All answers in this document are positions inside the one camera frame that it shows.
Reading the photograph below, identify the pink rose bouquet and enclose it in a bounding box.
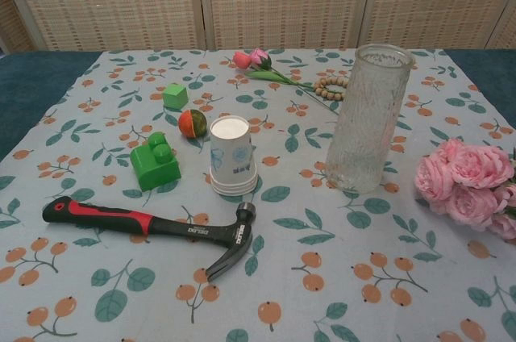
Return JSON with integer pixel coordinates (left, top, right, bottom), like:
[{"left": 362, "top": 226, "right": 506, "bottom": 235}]
[{"left": 414, "top": 138, "right": 516, "bottom": 241}]

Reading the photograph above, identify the small artificial rose stem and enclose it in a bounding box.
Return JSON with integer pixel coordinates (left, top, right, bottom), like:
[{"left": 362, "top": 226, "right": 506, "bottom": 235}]
[{"left": 231, "top": 48, "right": 340, "bottom": 116}]

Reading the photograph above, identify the tall textured glass vase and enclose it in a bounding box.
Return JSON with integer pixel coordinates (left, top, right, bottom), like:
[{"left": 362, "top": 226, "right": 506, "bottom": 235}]
[{"left": 324, "top": 44, "right": 416, "bottom": 194}]

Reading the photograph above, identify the stack of white paper cups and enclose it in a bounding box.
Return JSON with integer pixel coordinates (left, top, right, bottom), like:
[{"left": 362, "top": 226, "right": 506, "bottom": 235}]
[{"left": 208, "top": 115, "right": 259, "bottom": 197}]

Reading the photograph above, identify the orange and green ball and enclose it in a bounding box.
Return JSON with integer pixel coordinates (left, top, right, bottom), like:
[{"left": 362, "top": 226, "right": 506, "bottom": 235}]
[{"left": 177, "top": 109, "right": 207, "bottom": 140}]

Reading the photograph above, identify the floral patterned tablecloth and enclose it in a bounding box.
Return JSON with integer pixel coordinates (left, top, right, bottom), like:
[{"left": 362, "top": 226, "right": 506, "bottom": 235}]
[{"left": 0, "top": 48, "right": 516, "bottom": 342}]

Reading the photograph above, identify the small green cube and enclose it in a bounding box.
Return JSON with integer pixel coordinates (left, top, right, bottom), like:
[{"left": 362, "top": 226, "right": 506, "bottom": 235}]
[{"left": 162, "top": 83, "right": 189, "bottom": 109}]

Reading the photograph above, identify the green toy building brick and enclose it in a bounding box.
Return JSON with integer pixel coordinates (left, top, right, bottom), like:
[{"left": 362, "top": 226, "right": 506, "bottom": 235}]
[{"left": 129, "top": 131, "right": 181, "bottom": 191}]

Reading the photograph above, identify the red and black claw hammer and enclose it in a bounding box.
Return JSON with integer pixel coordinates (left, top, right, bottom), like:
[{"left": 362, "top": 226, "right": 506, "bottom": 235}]
[{"left": 42, "top": 195, "right": 258, "bottom": 282}]

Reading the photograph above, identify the woven folding screen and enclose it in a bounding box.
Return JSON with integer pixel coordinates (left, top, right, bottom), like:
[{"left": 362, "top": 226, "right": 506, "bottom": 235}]
[{"left": 0, "top": 0, "right": 516, "bottom": 53}]

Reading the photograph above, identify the wooden bead bracelet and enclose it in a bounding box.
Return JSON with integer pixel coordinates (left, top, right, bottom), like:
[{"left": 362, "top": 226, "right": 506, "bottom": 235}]
[{"left": 313, "top": 77, "right": 349, "bottom": 102}]

